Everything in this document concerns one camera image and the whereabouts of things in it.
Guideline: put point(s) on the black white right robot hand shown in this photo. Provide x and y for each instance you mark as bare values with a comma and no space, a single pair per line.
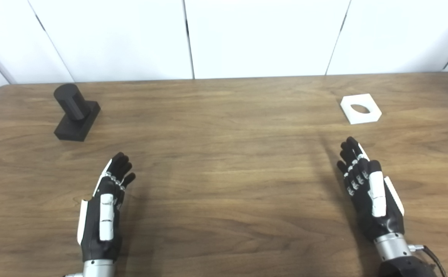
378,219

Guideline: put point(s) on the white square piece with hole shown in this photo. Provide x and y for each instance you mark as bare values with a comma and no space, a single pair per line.
370,113

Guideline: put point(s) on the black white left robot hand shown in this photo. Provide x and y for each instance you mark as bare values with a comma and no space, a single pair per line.
93,231

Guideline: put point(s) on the black peg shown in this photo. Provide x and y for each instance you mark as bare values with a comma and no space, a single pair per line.
76,119

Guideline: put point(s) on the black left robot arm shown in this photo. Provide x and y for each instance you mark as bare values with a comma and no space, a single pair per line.
97,269

